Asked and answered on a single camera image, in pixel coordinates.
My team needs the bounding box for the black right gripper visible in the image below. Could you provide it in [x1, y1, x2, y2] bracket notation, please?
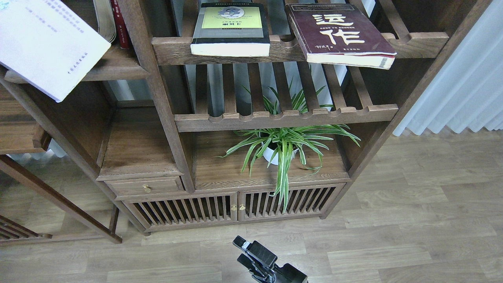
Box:
[232, 236, 308, 283]

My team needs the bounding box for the pale pink white book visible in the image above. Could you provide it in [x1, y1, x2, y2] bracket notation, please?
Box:
[0, 0, 111, 103]

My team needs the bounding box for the white plant pot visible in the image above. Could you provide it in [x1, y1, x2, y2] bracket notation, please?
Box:
[262, 142, 299, 166]

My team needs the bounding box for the brass drawer knob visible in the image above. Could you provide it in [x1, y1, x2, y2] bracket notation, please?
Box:
[142, 184, 151, 193]

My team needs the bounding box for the dark wooden bookshelf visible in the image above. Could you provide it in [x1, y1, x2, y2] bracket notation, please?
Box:
[1, 0, 492, 235]

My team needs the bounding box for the green spider plant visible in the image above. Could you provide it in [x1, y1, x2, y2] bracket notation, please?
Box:
[215, 79, 361, 214]

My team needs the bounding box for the yellow and black book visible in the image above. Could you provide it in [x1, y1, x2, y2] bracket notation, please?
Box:
[190, 2, 271, 57]

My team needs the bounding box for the maroon book with white characters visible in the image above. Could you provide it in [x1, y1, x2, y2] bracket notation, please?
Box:
[285, 4, 397, 70]

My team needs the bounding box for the red upright book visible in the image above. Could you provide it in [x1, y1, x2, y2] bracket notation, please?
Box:
[110, 0, 130, 50]

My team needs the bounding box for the cream-paged upright book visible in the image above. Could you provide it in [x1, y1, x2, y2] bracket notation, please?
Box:
[93, 0, 116, 43]

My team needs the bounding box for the white sheer curtain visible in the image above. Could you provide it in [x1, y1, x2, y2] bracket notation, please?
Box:
[393, 0, 503, 136]

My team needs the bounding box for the wooden side furniture frame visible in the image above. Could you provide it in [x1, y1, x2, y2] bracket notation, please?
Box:
[0, 88, 122, 245]

